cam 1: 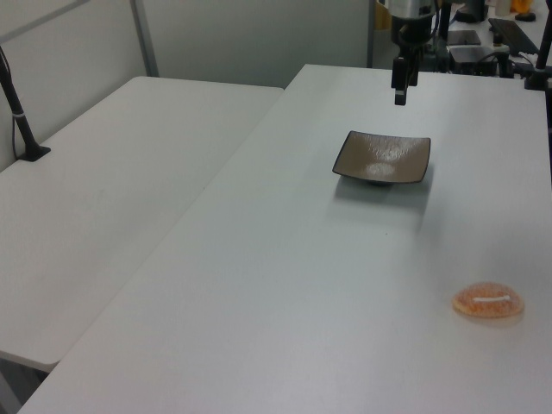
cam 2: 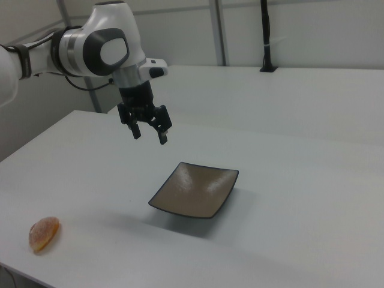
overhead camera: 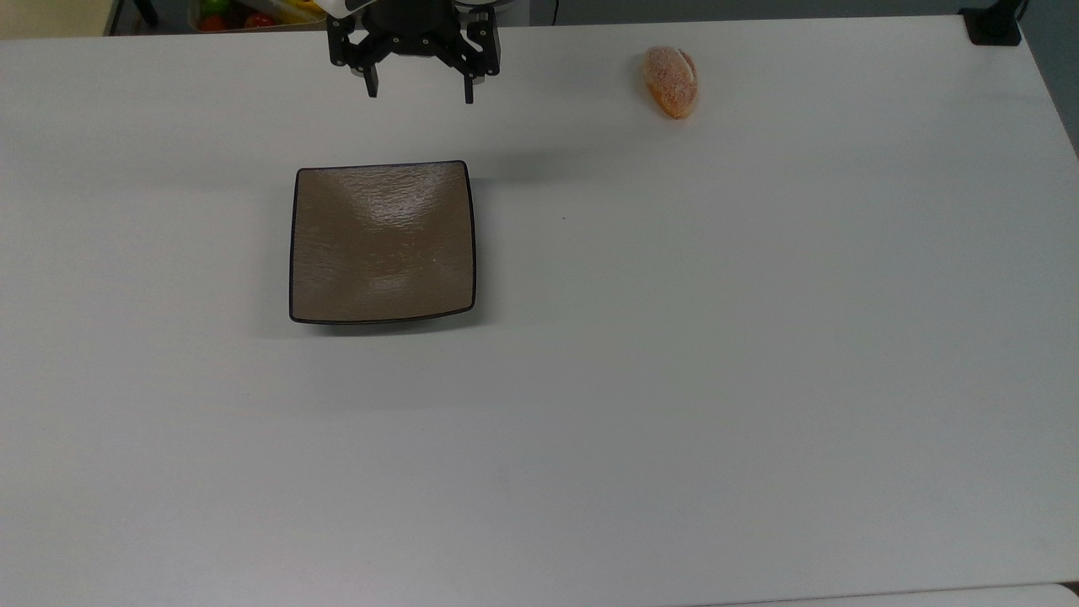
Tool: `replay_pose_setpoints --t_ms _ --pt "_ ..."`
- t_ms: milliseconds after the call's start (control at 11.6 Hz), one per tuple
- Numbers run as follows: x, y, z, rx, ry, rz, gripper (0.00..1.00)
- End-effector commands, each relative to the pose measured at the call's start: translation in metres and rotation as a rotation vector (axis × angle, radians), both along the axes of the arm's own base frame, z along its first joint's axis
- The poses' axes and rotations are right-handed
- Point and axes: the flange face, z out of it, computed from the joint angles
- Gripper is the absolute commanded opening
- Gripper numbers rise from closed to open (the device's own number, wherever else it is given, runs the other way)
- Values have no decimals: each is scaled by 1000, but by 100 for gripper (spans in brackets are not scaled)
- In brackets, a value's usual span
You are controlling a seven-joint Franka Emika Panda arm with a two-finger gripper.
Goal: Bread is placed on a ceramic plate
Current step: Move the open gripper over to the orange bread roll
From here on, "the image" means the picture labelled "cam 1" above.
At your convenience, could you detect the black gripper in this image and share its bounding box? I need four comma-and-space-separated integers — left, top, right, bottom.
390, 14, 435, 107

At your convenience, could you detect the round orange sugared bread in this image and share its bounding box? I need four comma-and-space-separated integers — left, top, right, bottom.
450, 280, 526, 319

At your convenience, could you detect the square brown ceramic plate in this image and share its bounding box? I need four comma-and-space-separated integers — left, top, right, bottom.
331, 130, 432, 187

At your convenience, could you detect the black flat tray device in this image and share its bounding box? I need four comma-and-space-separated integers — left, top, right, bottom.
448, 46, 498, 66

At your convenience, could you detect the black clamp stand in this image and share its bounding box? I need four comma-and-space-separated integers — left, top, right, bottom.
523, 28, 552, 91

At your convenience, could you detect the grey partition post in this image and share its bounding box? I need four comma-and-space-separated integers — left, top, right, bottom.
367, 0, 377, 69
128, 0, 160, 79

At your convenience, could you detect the black camera stand pole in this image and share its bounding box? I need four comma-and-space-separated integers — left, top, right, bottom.
0, 45, 52, 163

